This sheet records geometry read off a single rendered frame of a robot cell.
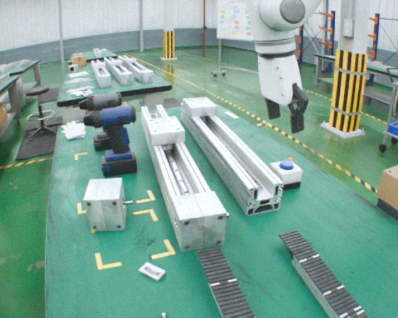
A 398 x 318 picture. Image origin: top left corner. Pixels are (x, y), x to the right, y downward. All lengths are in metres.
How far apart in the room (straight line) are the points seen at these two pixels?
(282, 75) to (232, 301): 0.42
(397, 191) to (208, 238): 0.60
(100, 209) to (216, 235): 0.27
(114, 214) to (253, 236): 0.33
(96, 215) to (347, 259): 0.60
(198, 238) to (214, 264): 0.09
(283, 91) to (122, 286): 0.50
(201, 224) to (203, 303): 0.18
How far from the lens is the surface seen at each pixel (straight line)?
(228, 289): 0.55
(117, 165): 0.98
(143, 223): 0.77
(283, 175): 0.88
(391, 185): 0.96
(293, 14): 0.50
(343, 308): 0.57
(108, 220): 0.73
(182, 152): 0.91
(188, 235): 0.64
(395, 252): 0.80
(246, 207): 0.77
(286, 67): 0.57
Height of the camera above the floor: 1.24
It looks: 26 degrees down
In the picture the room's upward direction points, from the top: straight up
